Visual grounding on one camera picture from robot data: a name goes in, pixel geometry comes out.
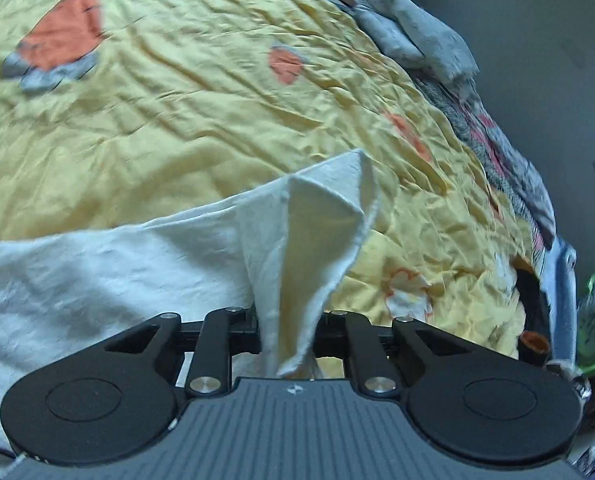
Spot white textured pant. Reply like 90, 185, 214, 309
0, 151, 379, 472

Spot multicoloured patterned blanket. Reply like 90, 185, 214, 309
332, 0, 577, 361

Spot yellow orange patterned bedsheet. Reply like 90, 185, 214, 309
0, 0, 533, 356

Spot grey folded cloth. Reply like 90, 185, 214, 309
354, 0, 480, 84

